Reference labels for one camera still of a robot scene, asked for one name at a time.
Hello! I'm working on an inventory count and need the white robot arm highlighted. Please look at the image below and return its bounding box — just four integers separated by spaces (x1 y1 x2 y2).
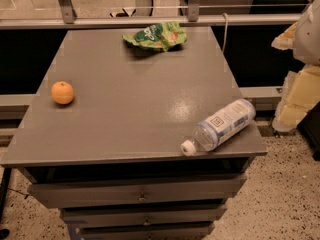
271 0 320 132

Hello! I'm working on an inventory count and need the clear blue plastic bottle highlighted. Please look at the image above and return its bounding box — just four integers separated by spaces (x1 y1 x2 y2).
181 99 256 156

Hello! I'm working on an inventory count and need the grey drawer cabinet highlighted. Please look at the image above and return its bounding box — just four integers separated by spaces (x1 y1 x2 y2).
0 26 269 240

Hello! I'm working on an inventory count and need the green chip bag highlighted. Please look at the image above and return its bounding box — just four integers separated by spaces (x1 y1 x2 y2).
122 22 187 52

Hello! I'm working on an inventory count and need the top grey drawer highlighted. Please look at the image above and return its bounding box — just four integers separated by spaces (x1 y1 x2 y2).
28 173 247 208

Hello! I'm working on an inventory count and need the grey drawer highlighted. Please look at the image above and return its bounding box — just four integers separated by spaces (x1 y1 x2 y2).
62 203 226 228
28 173 247 208
70 222 214 240

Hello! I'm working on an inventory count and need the orange fruit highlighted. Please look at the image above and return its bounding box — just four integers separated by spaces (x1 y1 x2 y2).
51 81 74 105

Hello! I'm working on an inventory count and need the middle grey drawer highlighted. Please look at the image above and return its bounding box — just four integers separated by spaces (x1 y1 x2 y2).
62 203 226 228

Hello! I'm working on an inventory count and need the bottom grey drawer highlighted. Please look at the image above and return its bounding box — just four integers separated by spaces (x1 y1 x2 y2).
70 222 214 240

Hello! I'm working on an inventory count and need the white cable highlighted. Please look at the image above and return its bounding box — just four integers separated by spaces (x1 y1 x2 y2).
221 12 230 54

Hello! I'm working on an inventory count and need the metal railing frame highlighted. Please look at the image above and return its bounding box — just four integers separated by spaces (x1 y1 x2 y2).
0 0 312 29

